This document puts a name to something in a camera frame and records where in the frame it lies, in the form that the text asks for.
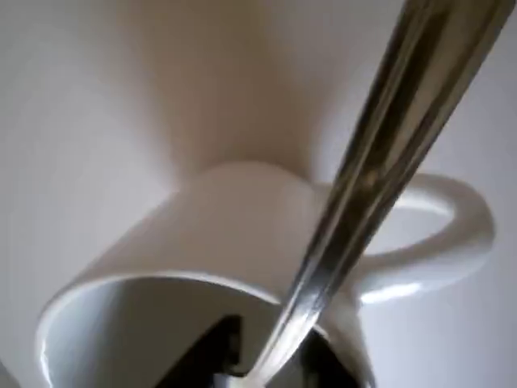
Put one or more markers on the white ceramic mug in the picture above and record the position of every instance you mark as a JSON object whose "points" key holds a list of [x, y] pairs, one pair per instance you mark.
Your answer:
{"points": [[202, 242]]}

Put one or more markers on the silver metal spoon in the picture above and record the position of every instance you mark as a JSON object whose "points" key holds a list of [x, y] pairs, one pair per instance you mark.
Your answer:
{"points": [[363, 182]]}

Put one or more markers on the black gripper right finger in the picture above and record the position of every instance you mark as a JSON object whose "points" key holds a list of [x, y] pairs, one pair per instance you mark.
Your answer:
{"points": [[319, 368]]}

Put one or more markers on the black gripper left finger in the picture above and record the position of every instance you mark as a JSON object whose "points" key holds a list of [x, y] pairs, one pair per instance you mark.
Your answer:
{"points": [[218, 355]]}

